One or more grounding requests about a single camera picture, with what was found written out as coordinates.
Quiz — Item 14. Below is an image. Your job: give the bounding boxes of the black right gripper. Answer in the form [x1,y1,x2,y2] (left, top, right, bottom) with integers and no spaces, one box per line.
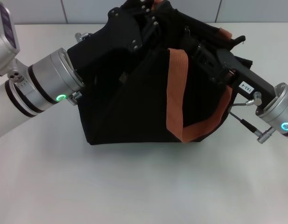
[188,37,276,99]

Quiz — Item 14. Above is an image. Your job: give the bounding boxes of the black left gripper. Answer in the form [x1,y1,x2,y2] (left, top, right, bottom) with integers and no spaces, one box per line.
[67,0,162,77]

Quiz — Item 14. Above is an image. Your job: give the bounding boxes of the black food bag orange handles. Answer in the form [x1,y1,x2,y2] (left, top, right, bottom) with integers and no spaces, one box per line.
[76,0,254,146]

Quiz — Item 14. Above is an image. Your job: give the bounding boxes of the right gripper connector cable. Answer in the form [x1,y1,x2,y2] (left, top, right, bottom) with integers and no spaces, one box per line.
[228,91,275,142]

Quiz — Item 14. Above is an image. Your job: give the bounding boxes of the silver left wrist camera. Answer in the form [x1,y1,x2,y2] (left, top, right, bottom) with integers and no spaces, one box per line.
[0,0,30,78]

